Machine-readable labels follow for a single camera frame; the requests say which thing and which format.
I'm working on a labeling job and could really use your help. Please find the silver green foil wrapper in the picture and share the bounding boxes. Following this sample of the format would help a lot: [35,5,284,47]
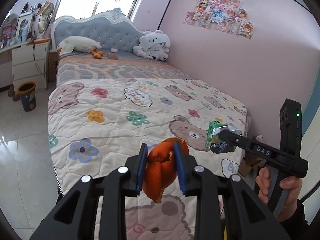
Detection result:
[205,121,242,154]

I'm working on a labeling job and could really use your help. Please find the orange peel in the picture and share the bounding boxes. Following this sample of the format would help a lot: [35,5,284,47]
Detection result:
[143,137,189,203]

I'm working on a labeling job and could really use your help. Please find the cardboard box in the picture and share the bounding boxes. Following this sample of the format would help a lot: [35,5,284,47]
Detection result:
[238,134,266,178]

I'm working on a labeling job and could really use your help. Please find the anime posters on wall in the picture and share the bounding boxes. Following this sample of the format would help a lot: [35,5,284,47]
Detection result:
[183,0,254,40]

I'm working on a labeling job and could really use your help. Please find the round standing fan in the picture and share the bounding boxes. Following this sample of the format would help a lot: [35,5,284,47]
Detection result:
[37,1,54,37]

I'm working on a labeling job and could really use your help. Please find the round vanity mirror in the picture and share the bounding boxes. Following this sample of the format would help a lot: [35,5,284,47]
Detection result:
[1,13,18,49]

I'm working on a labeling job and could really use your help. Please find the bear pattern quilt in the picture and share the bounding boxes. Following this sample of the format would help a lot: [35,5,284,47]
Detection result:
[47,77,249,240]

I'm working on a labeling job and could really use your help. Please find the blue tufted headboard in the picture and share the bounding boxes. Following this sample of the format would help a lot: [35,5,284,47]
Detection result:
[50,10,145,52]

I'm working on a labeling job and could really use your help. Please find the white plush bear toy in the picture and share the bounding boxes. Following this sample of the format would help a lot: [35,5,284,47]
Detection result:
[132,30,171,61]

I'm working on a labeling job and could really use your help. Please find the white desk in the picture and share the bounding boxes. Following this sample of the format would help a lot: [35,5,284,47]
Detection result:
[0,39,32,54]

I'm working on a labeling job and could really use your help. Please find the white drawer cabinet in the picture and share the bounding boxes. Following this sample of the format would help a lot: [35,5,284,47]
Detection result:
[11,41,50,94]

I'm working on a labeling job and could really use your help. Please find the white goose plush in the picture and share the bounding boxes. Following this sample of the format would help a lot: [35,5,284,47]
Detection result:
[56,36,104,59]

